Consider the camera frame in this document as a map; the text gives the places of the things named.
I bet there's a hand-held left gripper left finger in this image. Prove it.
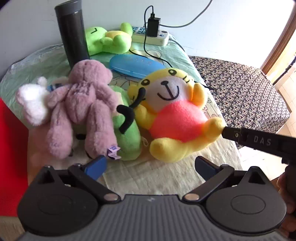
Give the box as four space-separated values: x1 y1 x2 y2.
35 155 121 202

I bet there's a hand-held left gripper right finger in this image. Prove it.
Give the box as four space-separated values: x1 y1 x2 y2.
182 156 270 202

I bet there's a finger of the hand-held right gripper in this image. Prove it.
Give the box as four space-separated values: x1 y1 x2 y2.
221 126 243 146

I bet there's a green bug plush toy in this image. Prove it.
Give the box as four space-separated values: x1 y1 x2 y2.
72 85 142 161

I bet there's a yellow tiger plush toy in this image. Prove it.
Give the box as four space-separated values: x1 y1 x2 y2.
128 68 226 163

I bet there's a mauve bear plush toy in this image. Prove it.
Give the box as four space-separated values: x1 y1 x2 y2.
45 60 122 160

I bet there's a red box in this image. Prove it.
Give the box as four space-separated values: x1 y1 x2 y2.
0 97 30 217

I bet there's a white rabbit plush toy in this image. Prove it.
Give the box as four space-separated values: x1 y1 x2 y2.
16 76 69 127

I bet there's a person's right hand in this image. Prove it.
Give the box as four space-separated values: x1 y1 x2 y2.
277 173 296 238

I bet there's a cartoon printed bed sheet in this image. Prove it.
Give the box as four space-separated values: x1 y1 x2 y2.
0 35 243 197

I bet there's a blue glasses case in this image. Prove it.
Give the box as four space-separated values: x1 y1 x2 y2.
109 54 166 80

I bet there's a white power strip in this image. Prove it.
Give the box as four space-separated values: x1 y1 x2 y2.
131 24 170 46

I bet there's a green frog plush toy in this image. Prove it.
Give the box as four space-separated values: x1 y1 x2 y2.
84 22 133 56

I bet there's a black charger adapter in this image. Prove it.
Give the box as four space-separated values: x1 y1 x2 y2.
147 13 161 37

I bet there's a black thermos bottle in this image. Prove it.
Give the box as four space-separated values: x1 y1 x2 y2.
54 0 90 69

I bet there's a wooden door frame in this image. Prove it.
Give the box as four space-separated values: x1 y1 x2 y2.
260 14 296 85

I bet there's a grey power strip cord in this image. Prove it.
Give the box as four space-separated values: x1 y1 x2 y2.
168 36 186 52

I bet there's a grey wall cable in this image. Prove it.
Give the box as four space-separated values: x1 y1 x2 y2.
159 0 213 28

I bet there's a black charger cable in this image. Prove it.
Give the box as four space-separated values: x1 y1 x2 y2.
128 5 216 91

